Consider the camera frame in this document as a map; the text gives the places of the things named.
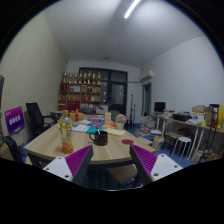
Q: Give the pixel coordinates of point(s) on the teal folder on table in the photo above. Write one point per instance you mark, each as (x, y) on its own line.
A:
(93, 129)

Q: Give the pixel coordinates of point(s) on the round wooden table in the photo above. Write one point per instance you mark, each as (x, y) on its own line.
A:
(48, 146)

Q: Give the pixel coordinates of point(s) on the ceiling tube light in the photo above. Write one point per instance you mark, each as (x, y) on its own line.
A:
(131, 8)

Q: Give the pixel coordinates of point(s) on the white air conditioner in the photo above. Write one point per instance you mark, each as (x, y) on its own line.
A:
(147, 75)

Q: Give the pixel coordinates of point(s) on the white round stool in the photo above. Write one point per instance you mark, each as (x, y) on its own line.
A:
(182, 146)

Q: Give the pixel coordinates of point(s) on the wooden trophy shelf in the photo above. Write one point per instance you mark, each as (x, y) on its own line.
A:
(80, 90)

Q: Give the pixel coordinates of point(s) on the black computer monitor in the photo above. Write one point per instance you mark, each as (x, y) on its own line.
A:
(159, 106)

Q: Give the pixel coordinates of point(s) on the purple sign board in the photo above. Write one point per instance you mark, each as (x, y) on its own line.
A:
(14, 120)

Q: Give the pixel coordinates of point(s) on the dark glass door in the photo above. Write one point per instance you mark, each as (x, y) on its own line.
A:
(113, 87)

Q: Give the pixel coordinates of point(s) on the orange standing card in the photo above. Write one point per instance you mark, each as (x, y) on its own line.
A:
(107, 117)

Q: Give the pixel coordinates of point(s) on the black office chair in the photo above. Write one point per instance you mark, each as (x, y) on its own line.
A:
(36, 119)

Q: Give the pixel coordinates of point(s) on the yellow notebook on table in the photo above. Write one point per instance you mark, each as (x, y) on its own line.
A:
(115, 132)

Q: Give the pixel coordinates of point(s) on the pink flower pot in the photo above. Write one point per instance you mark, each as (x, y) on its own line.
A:
(120, 120)

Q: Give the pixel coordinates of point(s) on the red round coaster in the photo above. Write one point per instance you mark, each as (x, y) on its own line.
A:
(127, 141)

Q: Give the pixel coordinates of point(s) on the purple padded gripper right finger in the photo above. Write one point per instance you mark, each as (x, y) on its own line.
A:
(152, 167)

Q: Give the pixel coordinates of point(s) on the cardboard box on desk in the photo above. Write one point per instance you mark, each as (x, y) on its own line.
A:
(203, 112)

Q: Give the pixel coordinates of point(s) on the long white side desk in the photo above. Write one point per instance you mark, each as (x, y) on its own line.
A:
(197, 136)

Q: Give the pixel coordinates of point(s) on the black chair at left edge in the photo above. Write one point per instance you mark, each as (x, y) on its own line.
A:
(10, 150)

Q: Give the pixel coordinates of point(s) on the black mug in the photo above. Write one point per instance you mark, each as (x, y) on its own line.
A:
(100, 138)

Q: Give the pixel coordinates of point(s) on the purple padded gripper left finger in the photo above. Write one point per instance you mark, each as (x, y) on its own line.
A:
(73, 167)

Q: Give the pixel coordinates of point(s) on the orange juice plastic bottle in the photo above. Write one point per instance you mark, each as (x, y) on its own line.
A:
(66, 130)

